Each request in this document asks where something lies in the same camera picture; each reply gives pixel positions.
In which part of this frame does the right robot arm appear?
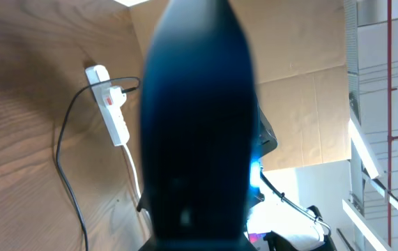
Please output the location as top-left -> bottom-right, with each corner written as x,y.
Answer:
243,107 -> 337,250

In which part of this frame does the white USB charger plug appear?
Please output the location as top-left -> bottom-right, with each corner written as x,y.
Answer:
102,86 -> 127,109

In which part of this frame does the blue Galaxy smartphone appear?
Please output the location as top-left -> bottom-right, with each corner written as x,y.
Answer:
140,0 -> 257,250

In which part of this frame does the white power strip cord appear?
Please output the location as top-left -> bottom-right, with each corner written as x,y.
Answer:
121,143 -> 142,201

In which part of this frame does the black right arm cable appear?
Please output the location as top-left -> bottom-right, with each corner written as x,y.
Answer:
259,167 -> 332,234

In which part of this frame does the white power strip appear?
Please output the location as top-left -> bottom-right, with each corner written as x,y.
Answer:
85,65 -> 130,146

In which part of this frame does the black USB charging cable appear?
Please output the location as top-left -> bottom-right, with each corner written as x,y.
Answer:
55,76 -> 141,251

